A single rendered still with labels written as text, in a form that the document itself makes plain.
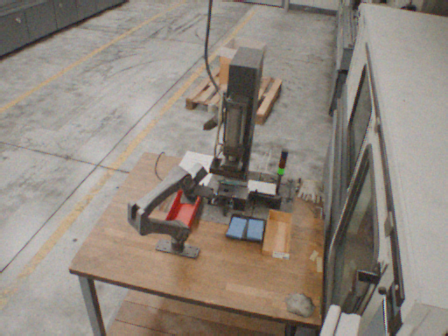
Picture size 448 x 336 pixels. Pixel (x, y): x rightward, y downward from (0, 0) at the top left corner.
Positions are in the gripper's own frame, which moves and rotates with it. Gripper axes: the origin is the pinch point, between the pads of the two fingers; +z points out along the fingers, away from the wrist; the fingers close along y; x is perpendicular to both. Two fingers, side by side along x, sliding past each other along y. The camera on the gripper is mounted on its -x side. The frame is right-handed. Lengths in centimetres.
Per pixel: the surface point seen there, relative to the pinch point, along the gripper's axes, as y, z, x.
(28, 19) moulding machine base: 350, 276, 406
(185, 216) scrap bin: -2.6, 21.4, 6.2
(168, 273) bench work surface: -34.7, 2.7, 3.4
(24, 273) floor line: -46, 98, 128
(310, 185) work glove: 34, 43, -56
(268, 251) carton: -14.7, 12.4, -37.8
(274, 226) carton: 1.6, 24.9, -39.0
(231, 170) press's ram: 20.5, 7.0, -13.8
